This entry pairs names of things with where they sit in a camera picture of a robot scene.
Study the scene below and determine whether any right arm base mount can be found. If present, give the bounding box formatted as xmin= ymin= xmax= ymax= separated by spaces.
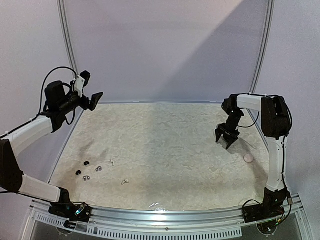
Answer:
xmin=241 ymin=199 xmax=292 ymax=226

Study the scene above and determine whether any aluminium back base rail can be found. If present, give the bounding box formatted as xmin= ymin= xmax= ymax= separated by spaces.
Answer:
xmin=100 ymin=100 xmax=222 ymax=105

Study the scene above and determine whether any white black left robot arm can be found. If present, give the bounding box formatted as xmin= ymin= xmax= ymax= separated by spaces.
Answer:
xmin=0 ymin=76 xmax=103 ymax=217

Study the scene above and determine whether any purple silver earbud upper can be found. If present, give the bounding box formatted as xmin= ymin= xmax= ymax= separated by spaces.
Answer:
xmin=95 ymin=166 xmax=102 ymax=172

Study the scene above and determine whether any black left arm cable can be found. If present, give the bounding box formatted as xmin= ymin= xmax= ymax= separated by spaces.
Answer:
xmin=37 ymin=66 xmax=79 ymax=126

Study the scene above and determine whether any pink round charging case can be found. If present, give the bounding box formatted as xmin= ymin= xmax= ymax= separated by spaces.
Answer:
xmin=243 ymin=153 xmax=255 ymax=163

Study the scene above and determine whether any aluminium right corner post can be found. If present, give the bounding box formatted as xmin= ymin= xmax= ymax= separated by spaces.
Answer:
xmin=249 ymin=0 xmax=275 ymax=93

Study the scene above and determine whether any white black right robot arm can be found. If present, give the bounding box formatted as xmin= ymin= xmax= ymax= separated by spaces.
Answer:
xmin=215 ymin=93 xmax=293 ymax=218

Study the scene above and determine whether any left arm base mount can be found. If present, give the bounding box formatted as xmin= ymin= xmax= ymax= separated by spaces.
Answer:
xmin=48 ymin=202 xmax=92 ymax=223

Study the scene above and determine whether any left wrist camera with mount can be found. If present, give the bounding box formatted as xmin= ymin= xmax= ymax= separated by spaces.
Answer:
xmin=70 ymin=70 xmax=91 ymax=98

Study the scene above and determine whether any perforated white front panel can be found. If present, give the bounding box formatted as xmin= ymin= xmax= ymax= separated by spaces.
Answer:
xmin=28 ymin=213 xmax=243 ymax=240

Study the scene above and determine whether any purple silver earbud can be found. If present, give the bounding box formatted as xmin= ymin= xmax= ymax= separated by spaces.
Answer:
xmin=83 ymin=176 xmax=91 ymax=181
xmin=95 ymin=166 xmax=102 ymax=172

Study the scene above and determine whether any aluminium corner post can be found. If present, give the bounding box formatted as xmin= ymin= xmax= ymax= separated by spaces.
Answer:
xmin=57 ymin=0 xmax=78 ymax=72
xmin=249 ymin=0 xmax=275 ymax=93

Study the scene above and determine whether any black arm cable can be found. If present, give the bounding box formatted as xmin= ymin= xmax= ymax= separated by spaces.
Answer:
xmin=37 ymin=66 xmax=79 ymax=126
xmin=239 ymin=107 xmax=293 ymax=221

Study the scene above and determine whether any purple silver earbud lower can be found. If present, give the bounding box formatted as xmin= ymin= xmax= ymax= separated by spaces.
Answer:
xmin=83 ymin=176 xmax=91 ymax=181

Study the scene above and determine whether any aluminium front rail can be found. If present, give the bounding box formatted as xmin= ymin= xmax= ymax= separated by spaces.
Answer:
xmin=22 ymin=195 xmax=309 ymax=240

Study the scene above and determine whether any aluminium left corner post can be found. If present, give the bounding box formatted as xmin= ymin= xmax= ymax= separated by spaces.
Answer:
xmin=57 ymin=0 xmax=78 ymax=72

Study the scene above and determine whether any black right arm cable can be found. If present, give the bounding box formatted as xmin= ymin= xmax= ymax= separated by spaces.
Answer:
xmin=239 ymin=107 xmax=293 ymax=221

